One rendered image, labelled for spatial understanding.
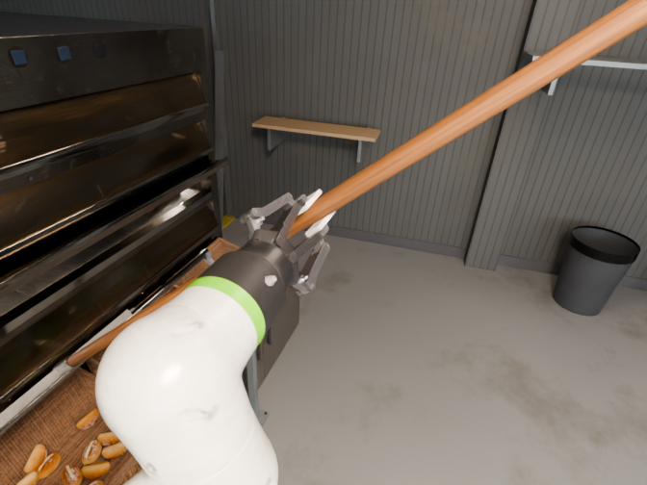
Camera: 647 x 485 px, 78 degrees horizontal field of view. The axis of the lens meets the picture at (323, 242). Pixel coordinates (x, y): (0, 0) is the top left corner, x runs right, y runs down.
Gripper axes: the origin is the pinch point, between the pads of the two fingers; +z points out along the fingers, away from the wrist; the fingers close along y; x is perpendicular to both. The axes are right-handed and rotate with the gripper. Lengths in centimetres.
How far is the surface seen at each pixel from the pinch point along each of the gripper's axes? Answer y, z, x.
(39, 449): 23, 2, -165
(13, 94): -79, 45, -94
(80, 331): -3, 39, -157
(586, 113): 103, 343, 63
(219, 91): -98, 292, -181
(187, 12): -176, 317, -174
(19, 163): -61, 37, -104
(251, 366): 69, 86, -144
